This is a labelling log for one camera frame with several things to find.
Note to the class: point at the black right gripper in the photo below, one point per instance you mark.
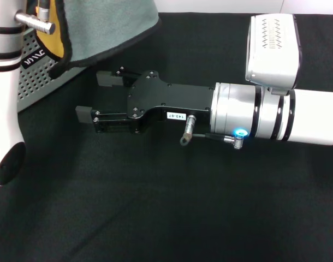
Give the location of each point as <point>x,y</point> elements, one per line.
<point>172,101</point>

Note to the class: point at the yellow grey towel black edge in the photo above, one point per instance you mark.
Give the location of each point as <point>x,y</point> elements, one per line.
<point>109,30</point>

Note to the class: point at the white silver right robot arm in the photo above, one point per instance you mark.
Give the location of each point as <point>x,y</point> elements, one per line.
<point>305,117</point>

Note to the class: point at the grey perforated plastic storage box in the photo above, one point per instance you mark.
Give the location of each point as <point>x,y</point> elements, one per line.
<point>35,84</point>

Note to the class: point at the black tablecloth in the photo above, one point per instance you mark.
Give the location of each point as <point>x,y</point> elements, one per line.
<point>166,204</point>

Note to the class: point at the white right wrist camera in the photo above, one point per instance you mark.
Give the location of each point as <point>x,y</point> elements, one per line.
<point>273,49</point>

